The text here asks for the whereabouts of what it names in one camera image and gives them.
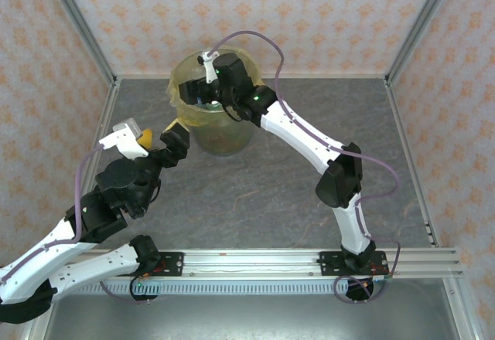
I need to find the aluminium frame bar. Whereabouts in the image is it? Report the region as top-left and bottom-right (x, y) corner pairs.
(19, 308), (59, 340)
(442, 277), (480, 340)

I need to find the mesh waste bin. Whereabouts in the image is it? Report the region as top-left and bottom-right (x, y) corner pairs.
(172, 48), (262, 156)

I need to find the aluminium corner post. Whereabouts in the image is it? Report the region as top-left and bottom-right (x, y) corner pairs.
(384, 0), (462, 86)
(40, 0), (119, 88)

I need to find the grey metal base panel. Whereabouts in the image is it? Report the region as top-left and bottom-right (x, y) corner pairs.
(46, 295), (457, 340)

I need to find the green label bottle white cap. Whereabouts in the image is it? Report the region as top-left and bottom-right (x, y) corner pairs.
(195, 98), (224, 112)

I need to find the slotted grey cable duct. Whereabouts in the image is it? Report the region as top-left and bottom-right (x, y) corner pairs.
(73, 280), (349, 297)

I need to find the thin aluminium wall strip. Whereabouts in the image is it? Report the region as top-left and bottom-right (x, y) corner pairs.
(114, 72), (389, 82)

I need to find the yellow plastic bin liner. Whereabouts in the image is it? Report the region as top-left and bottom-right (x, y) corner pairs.
(166, 46), (268, 128)

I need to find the aluminium side rail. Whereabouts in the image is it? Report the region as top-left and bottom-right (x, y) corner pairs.
(60, 79), (121, 250)
(384, 78), (442, 248)

